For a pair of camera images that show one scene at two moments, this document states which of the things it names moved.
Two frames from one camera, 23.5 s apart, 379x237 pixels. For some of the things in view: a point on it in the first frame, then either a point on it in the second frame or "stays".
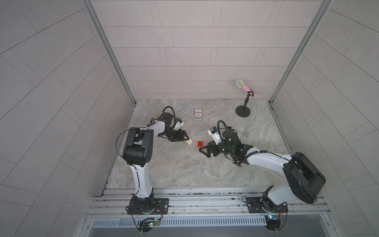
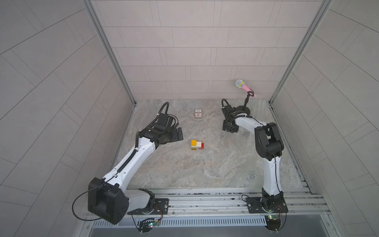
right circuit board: [273, 221] stays
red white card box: [198, 113] stays
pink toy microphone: [240, 84] stays
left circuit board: [146, 225] stays
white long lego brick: [189, 141] to [199, 144]
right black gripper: [213, 145] to [225, 126]
